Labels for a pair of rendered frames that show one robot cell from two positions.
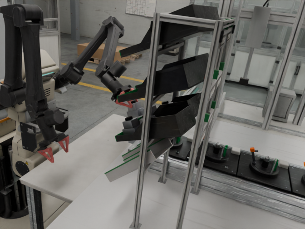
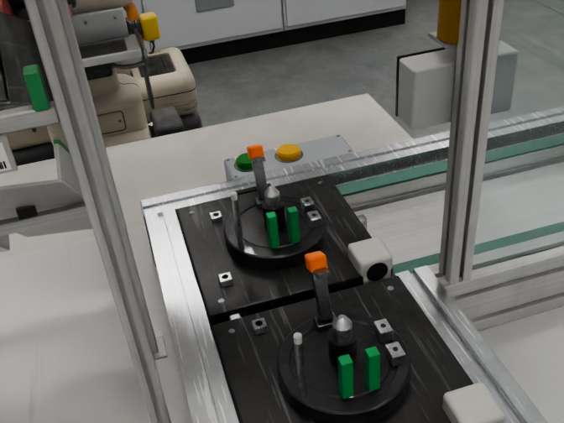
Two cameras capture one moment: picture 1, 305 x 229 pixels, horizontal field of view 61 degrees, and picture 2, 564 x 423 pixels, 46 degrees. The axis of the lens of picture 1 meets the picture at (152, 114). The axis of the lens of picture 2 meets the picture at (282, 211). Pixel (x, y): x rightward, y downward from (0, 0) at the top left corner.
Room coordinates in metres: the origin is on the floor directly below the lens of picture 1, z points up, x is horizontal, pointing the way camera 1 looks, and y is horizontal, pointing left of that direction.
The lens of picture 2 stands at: (0.89, -0.73, 1.52)
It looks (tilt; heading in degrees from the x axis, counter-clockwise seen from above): 35 degrees down; 57
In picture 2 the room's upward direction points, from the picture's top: 5 degrees counter-clockwise
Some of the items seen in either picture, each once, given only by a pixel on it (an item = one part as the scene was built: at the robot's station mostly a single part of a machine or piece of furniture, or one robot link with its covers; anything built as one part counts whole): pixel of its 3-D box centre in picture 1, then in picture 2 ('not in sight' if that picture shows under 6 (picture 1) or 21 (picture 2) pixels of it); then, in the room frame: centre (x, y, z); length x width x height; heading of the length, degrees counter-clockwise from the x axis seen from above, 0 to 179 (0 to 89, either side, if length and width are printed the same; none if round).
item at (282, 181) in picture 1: (266, 162); not in sight; (1.11, -0.59, 1.01); 0.24 x 0.24 x 0.13; 71
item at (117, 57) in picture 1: (104, 53); not in sight; (7.09, 1.50, 0.20); 1.20 x 0.80 x 0.41; 71
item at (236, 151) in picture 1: (217, 148); (342, 343); (1.19, -0.36, 1.01); 0.24 x 0.24 x 0.13; 71
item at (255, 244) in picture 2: (170, 141); (275, 230); (1.27, -0.12, 0.98); 0.14 x 0.14 x 0.02
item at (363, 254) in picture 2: (191, 139); (370, 261); (1.33, -0.24, 0.97); 0.05 x 0.05 x 0.04; 71
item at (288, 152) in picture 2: not in sight; (289, 154); (1.42, 0.06, 0.96); 0.04 x 0.04 x 0.02
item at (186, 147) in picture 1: (169, 143); (276, 241); (1.27, -0.12, 0.96); 0.24 x 0.24 x 0.02; 71
